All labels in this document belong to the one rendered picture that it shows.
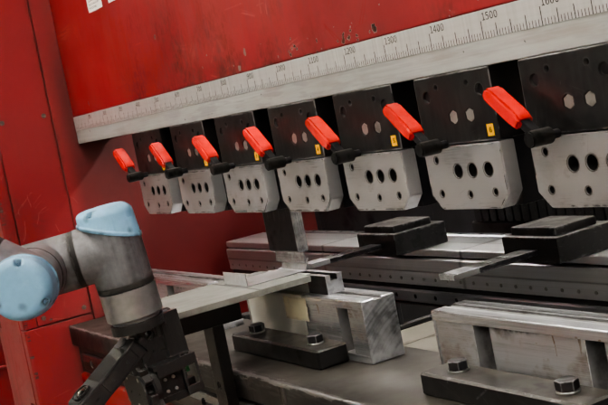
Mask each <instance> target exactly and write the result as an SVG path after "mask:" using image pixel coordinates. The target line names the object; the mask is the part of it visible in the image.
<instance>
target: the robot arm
mask: <svg viewBox="0 0 608 405"><path fill-rule="evenodd" d="M76 223H77V225H76V230H73V231H69V232H66V233H63V234H60V235H57V236H53V237H51V238H48V239H44V240H38V241H35V242H32V243H28V244H25V245H22V246H19V245H17V244H15V243H13V242H11V241H9V240H6V239H3V238H1V237H0V315H1V316H3V317H5V318H8V319H10V320H14V321H26V320H30V319H33V318H36V317H37V316H40V315H42V314H44V313H45V312H46V311H48V310H49V309H50V308H51V307H52V305H53V304H54V302H55V300H56V298H57V296H58V295H61V294H65V293H68V292H71V291H74V290H77V289H80V288H83V287H88V286H89V285H93V284H95V286H96V288H97V291H98V294H99V296H100V302H101V304H102V307H103V311H104V314H105V316H106V320H107V323H108V324H109V325H111V326H110V330H111V332H112V335H113V337H121V338H120V339H119V341H118V342H117V343H116V344H115V345H114V347H113V348H112V349H111V350H110V352H109V353H108V354H107V355H106V357H105V358H104V359H103V360H102V362H101V363H100V364H99V365H98V367H97V368H96V369H95V370H94V372H93V373H92V374H91V375H90V377H89V378H88V379H87V380H86V381H85V382H84V383H83V384H82V385H81V386H80V388H79V389H78V390H77V391H76V392H75V393H74V395H73V396H72V398H71V399H70V401H69V405H105V403H106V402H107V401H108V399H109V398H110V397H111V395H112V394H113V393H114V392H115V391H116V389H117V388H118V387H119V385H120V384H121V383H122V382H123V381H124V382H125V387H126V391H127V394H128V396H129V398H130V401H131V405H166V404H167V403H168V402H170V401H173V400H181V399H183V398H185V397H187V396H190V395H191V394H193V393H195V392H198V391H200V390H203V389H205V386H204V382H203V378H202V375H201V373H200V369H199V366H198V363H197V360H196V357H195V352H193V351H189V349H188V346H187V343H186V339H185V335H184V331H183V328H182V326H181V322H180V319H179V316H178V313H177V310H176V308H172V309H170V308H169V307H167V306H166V307H163V308H162V306H163V305H162V301H161V298H160V295H159V292H158V289H157V283H156V281H155V279H154V276H153V272H152V269H151V267H150V263H149V260H148V257H147V252H146V249H145V245H144V242H143V239H142V236H141V235H142V231H141V230H140V229H139V227H138V222H137V219H136V216H135V214H134V212H133V209H132V207H131V205H130V204H128V203H127V202H111V203H107V204H103V205H101V206H97V207H95V208H92V209H88V210H86V211H84V212H81V213H79V214H78V215H77V216H76ZM125 336H128V338H125ZM192 363H194V364H195V368H196V371H197V375H198V378H199V382H196V380H195V377H194V376H193V375H188V376H187V373H186V372H188V371H190V369H189V366H188V365H190V364H192ZM191 384H192V385H191Z"/></svg>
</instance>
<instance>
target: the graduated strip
mask: <svg viewBox="0 0 608 405"><path fill-rule="evenodd" d="M605 11H608V0H517V1H514V2H511V3H507V4H503V5H497V6H494V7H491V8H487V9H483V10H479V11H477V12H473V13H469V14H463V15H460V16H456V17H452V18H449V19H445V20H442V21H439V22H435V23H431V24H426V25H422V26H418V27H414V28H412V29H408V30H404V31H401V32H397V33H391V34H388V35H384V36H380V37H377V38H374V39H370V40H366V41H362V42H357V43H353V44H349V45H346V46H343V47H339V48H336V49H332V50H328V51H325V52H319V53H315V54H311V55H309V56H305V57H301V58H298V59H294V60H291V61H285V62H281V63H277V64H274V65H271V66H267V67H263V68H259V69H257V70H253V71H246V72H243V73H240V74H236V75H233V76H229V77H225V78H222V79H219V80H212V81H208V82H206V83H202V84H198V85H194V86H191V87H188V88H184V89H178V90H175V91H171V92H168V93H164V94H160V95H157V96H154V97H150V98H146V99H141V100H137V101H133V102H129V103H126V104H123V105H119V106H116V107H112V108H106V109H103V110H99V111H95V112H91V113H89V114H85V115H81V116H78V117H74V118H73V121H74V126H75V130H76V131H79V130H83V129H87V128H91V127H98V126H102V125H107V124H110V123H115V122H119V121H122V120H127V119H131V118H138V117H142V116H146V115H150V114H155V113H158V112H162V111H167V110H170V109H175V108H182V107H186V106H190V105H194V104H198V103H203V102H206V101H210V100H215V99H222V98H226V97H230V96H234V95H238V94H243V93H246V92H250V91H255V90H258V89H266V88H270V87H274V86H278V85H282V84H286V83H291V82H294V81H298V80H305V79H310V78H314V77H317V76H322V75H326V74H330V73H334V72H339V71H345V70H350V69H354V68H358V67H362V66H366V65H370V64H374V63H378V62H382V61H390V60H393V59H398V58H402V57H405V56H410V55H414V54H418V53H422V52H429V51H433V50H438V49H441V48H446V47H450V46H453V45H458V44H462V43H466V42H473V41H477V40H481V39H486V38H489V37H493V36H498V35H502V34H506V33H513V32H517V31H521V30H526V29H529V28H534V27H538V26H541V25H546V24H553V23H557V22H561V21H565V20H569V19H574V18H577V17H582V16H586V15H589V14H597V13H601V12H605Z"/></svg>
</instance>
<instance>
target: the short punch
mask: <svg viewBox="0 0 608 405"><path fill-rule="evenodd" d="M262 216H263V220H264V225H265V230H266V234H267V239H268V243H269V248H270V250H271V251H275V255H276V260H277V261H278V262H290V263H304V264H306V259H305V254H304V251H306V250H308V248H309V247H308V243H307V238H306V233H305V229H304V224H303V220H302V214H301V212H291V211H290V209H289V208H285V209H281V210H274V211H270V212H263V213H262Z"/></svg>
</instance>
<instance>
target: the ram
mask: <svg viewBox="0 0 608 405"><path fill-rule="evenodd" d="M514 1H517V0H114V1H112V2H110V3H109V1H108V0H101V3H102V7H101V8H99V9H97V10H95V11H93V12H91V13H89V9H88V5H87V0H49V3H50V7H51V12H52V19H53V24H54V29H55V33H56V37H57V42H58V46H59V51H60V55H61V59H62V67H63V72H64V76H65V80H66V85H67V90H68V94H69V98H70V103H71V111H72V115H73V116H74V117H78V116H81V115H85V114H89V113H91V112H95V111H99V110H103V109H106V108H112V107H116V106H119V105H123V104H126V103H129V102H133V101H137V100H141V99H146V98H150V97H154V96H157V95H160V94H164V93H168V92H171V91H175V90H178V89H184V88H188V87H191V86H194V85H198V84H202V83H206V82H208V81H212V80H219V79H222V78H225V77H229V76H233V75H236V74H240V73H243V72H246V71H253V70H257V69H259V68H263V67H267V66H271V65H274V64H277V63H281V62H285V61H291V60H294V59H298V58H301V57H305V56H309V55H311V54H315V53H319V52H325V51H328V50H332V49H336V48H339V47H343V46H346V45H349V44H353V43H357V42H362V41H366V40H370V39H374V38H377V37H380V36H384V35H388V34H391V33H397V32H401V31H404V30H408V29H412V28H414V27H418V26H422V25H426V24H431V23H435V22H439V21H442V20H445V19H449V18H452V17H456V16H460V15H463V14H469V13H473V12H477V11H479V10H483V9H487V8H491V7H494V6H497V5H503V4H507V3H511V2H514ZM604 42H608V11H605V12H601V13H597V14H589V15H586V16H582V17H577V18H574V19H569V20H565V21H561V22H557V23H553V24H546V25H541V26H538V27H534V28H529V29H526V30H521V31H517V32H513V33H506V34H502V35H498V36H493V37H489V38H486V39H481V40H477V41H473V42H466V43H462V44H458V45H453V46H450V47H446V48H441V49H438V50H433V51H429V52H422V53H418V54H414V55H410V56H405V57H402V58H398V59H393V60H390V61H382V62H378V63H374V64H370V65H366V66H362V67H358V68H354V69H350V70H345V71H339V72H334V73H330V74H326V75H322V76H317V77H314V78H310V79H305V80H298V81H294V82H291V83H286V84H282V85H278V86H274V87H270V88H266V89H258V90H255V91H250V92H246V93H243V94H238V95H234V96H230V97H226V98H222V99H215V100H210V101H206V102H203V103H198V104H194V105H190V106H186V107H182V108H175V109H170V110H167V111H162V112H158V113H155V114H150V115H146V116H142V117H138V118H131V119H127V120H122V121H119V122H115V123H110V124H107V125H102V126H98V127H91V128H87V129H83V130H79V131H76V133H77V138H78V142H79V144H83V143H88V142H92V141H97V140H101V139H107V138H112V137H120V136H125V135H129V134H135V133H139V132H144V131H148V130H153V129H159V128H163V127H172V126H176V125H181V124H186V123H191V122H196V121H200V120H205V119H210V118H218V117H223V116H228V115H232V114H238V113H243V112H247V111H252V110H256V109H262V108H270V107H275V106H279V105H284V104H290V103H294V102H299V101H303V100H308V99H317V98H322V97H326V96H331V95H336V94H341V93H346V92H350V91H355V90H360V89H369V88H373V87H378V86H383V85H387V84H393V83H397V82H402V81H407V80H416V79H420V78H425V77H430V76H434V75H439V74H444V73H449V72H454V71H462V70H467V69H472V68H477V67H481V66H486V65H490V64H496V63H501V62H505V61H514V60H519V59H524V58H528V57H533V56H538V55H542V54H548V53H552V52H561V51H565V50H570V49H575V48H580V47H585V46H589V45H594V44H599V43H604Z"/></svg>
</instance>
